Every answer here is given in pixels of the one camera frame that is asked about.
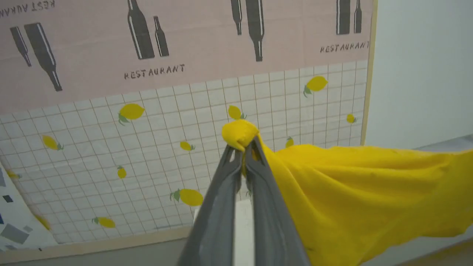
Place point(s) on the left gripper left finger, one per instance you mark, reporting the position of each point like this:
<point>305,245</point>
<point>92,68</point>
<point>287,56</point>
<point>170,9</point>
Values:
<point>216,229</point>

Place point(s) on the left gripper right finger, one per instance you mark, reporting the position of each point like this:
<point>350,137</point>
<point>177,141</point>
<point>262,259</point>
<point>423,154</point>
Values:
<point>271,229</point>

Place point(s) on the yellow garment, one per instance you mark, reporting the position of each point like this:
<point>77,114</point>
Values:
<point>351,199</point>

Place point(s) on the lemon print partition panel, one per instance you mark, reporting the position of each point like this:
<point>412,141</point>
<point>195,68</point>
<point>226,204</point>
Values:
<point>184,111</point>

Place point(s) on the terrazzo print partition panel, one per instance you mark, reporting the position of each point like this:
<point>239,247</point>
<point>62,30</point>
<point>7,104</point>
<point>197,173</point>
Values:
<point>18,221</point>

